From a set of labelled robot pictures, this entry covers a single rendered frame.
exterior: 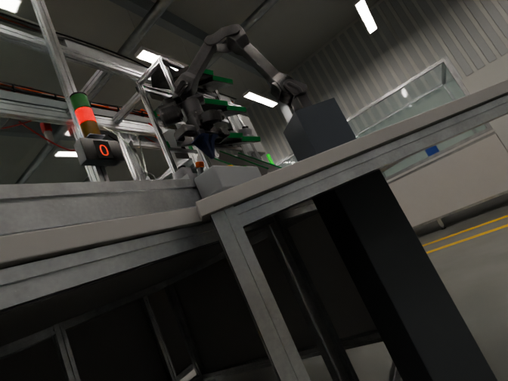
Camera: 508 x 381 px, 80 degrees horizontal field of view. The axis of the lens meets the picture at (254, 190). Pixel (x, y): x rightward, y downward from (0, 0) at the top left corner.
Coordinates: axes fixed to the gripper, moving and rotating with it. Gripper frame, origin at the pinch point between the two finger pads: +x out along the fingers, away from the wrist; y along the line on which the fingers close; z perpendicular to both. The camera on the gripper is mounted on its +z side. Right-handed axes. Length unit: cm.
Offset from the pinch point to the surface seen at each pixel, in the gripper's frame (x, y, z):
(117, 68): -98, 31, -72
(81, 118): -23.0, -24.1, -22.1
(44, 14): -67, -24, -25
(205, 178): 14.6, -16.3, 9.9
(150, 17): -391, 243, -229
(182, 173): 2.1, -2.7, -12.3
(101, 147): -12.1, -21.5, -20.6
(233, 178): 16.1, -9.6, 12.6
